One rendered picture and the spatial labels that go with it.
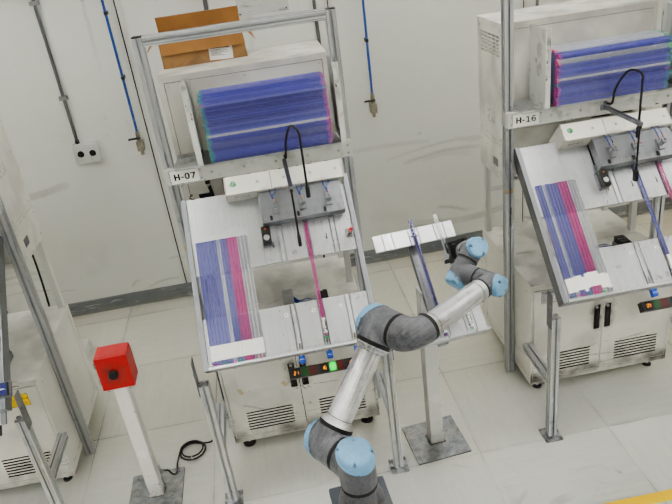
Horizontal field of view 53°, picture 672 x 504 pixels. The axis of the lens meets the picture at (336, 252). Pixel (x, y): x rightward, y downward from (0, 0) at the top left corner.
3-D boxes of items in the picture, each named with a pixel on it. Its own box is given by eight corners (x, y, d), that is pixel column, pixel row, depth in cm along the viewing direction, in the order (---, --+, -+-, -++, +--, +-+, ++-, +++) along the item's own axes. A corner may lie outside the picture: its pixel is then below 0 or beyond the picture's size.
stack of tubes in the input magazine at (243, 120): (334, 142, 272) (326, 76, 260) (210, 163, 269) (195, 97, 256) (330, 134, 284) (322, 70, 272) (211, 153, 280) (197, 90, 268)
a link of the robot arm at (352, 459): (358, 502, 200) (353, 469, 194) (329, 479, 210) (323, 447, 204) (386, 479, 207) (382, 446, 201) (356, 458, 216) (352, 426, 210)
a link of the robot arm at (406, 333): (410, 338, 197) (509, 267, 224) (384, 325, 205) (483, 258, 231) (414, 369, 203) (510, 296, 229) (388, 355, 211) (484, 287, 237)
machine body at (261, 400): (381, 425, 323) (368, 317, 295) (237, 453, 318) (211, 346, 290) (357, 349, 381) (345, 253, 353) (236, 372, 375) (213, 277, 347)
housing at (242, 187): (343, 188, 287) (344, 175, 273) (229, 207, 283) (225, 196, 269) (339, 171, 289) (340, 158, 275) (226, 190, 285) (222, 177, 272)
